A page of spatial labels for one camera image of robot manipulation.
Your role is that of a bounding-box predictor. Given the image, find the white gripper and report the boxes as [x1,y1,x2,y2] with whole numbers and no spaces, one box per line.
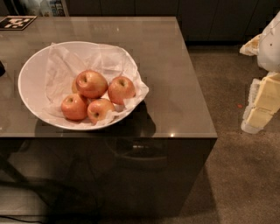
[240,11,280,134]

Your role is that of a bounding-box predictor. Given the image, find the red apple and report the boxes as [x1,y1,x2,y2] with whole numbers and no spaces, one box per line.
[108,76,136,105]
[76,70,108,99]
[87,98,115,124]
[60,94,88,121]

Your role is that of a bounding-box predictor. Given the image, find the white bowl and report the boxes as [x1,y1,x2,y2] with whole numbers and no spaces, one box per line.
[17,40,146,131]

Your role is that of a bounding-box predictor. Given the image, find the dark cabinets in background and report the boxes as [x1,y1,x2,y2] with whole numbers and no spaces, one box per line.
[65,0,280,42]

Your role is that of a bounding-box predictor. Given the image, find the white crumpled paper liner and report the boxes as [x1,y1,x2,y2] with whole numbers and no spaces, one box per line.
[44,42,149,130]

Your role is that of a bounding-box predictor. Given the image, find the shelf with items top left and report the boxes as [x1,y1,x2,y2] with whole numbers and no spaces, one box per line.
[10,0,69,17]

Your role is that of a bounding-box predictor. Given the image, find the black white marker tag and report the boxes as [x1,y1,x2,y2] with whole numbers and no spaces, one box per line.
[0,16,37,31]

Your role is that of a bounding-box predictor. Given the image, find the dark object at left edge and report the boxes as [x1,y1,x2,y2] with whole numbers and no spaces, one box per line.
[0,60,5,77]

